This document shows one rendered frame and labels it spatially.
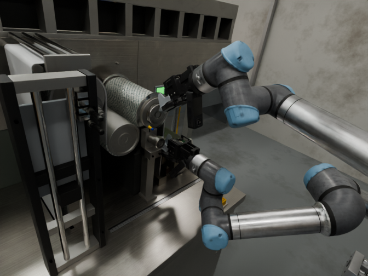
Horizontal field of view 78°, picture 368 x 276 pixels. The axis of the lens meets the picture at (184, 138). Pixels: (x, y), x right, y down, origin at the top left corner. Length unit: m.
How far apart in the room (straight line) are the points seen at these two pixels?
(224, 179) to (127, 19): 0.75
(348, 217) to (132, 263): 0.62
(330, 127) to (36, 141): 0.61
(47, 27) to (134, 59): 0.36
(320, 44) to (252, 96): 2.98
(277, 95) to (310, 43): 2.93
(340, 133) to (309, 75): 3.00
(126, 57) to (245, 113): 0.70
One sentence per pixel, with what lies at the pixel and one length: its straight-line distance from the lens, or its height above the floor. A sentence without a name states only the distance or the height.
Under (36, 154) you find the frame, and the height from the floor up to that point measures 1.27.
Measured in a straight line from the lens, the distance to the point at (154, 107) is 0.79.
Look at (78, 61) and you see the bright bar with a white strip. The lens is 0.61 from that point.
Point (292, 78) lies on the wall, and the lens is 3.62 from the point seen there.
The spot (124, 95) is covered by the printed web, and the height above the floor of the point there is 1.29.
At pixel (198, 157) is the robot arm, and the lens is 0.79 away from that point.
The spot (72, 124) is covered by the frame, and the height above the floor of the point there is 1.34.
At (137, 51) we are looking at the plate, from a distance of 1.13.
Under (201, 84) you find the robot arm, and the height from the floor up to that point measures 1.42.
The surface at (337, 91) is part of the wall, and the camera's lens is 3.47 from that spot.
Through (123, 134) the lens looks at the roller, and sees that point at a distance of 0.78.
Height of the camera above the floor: 1.57
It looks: 29 degrees down
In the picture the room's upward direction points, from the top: 8 degrees clockwise
